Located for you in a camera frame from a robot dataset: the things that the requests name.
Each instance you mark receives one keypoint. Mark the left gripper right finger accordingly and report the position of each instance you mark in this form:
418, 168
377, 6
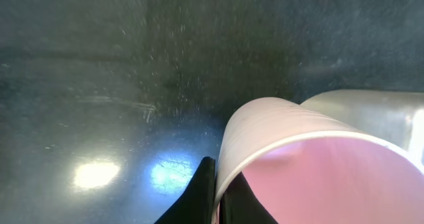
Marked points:
240, 207

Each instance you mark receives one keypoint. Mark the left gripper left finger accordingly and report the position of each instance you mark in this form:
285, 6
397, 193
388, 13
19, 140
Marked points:
195, 201

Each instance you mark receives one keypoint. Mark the pink cup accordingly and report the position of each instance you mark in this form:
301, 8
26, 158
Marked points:
298, 124

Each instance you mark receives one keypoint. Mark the steel sink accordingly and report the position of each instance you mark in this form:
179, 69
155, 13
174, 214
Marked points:
381, 114

